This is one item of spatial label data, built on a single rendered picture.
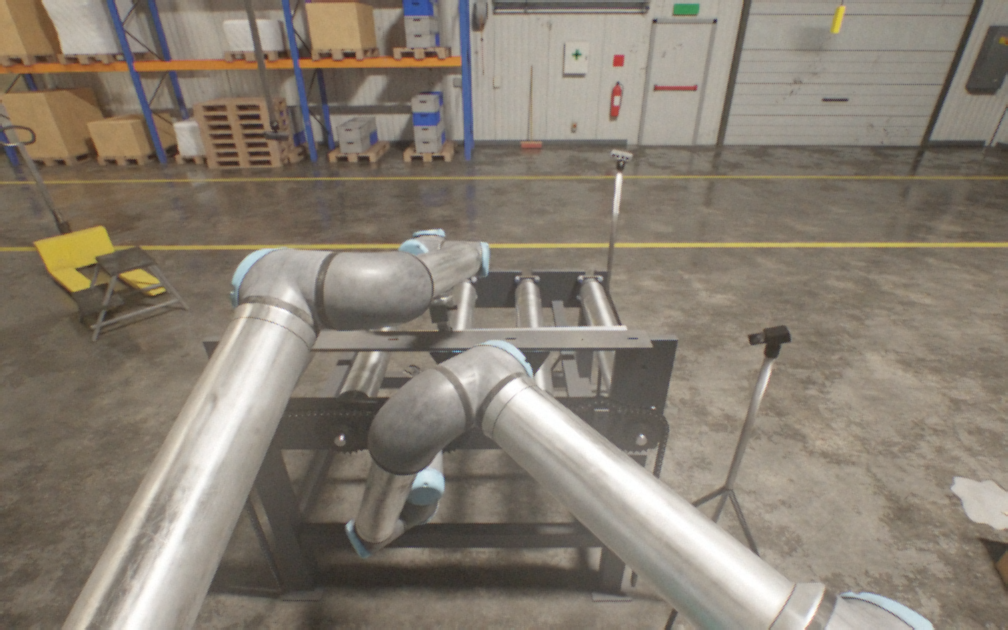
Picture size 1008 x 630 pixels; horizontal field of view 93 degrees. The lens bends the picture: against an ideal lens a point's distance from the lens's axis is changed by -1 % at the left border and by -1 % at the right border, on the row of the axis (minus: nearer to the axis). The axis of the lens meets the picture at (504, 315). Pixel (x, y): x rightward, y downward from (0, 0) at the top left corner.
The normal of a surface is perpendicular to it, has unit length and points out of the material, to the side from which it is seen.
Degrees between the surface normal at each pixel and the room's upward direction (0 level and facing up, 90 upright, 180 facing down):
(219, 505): 70
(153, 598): 51
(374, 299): 79
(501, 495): 0
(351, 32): 90
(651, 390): 90
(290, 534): 90
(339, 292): 64
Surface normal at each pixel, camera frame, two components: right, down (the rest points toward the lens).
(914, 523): 0.00, -0.87
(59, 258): 0.80, 0.29
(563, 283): 0.00, 0.50
